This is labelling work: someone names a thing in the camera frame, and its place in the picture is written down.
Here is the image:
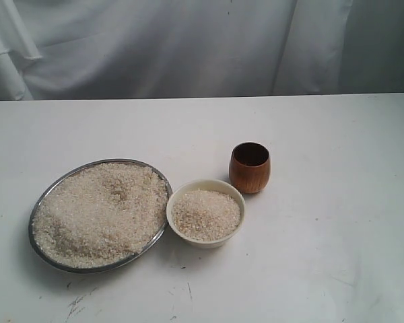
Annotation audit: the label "pile of uncooked white rice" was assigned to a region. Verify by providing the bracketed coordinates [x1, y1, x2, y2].
[172, 190, 240, 242]

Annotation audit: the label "metal plate of rice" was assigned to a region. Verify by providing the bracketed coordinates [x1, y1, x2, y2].
[28, 159, 173, 275]

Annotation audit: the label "brown wooden cup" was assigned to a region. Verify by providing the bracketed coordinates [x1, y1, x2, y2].
[228, 142, 271, 194]

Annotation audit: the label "small white ceramic bowl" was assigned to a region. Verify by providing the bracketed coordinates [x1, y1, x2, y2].
[166, 180, 245, 248]

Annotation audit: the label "white backdrop curtain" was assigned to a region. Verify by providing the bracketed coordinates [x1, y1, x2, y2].
[0, 1, 404, 100]

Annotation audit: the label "white rice grains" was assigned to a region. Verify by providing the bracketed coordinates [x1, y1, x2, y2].
[34, 164, 169, 268]

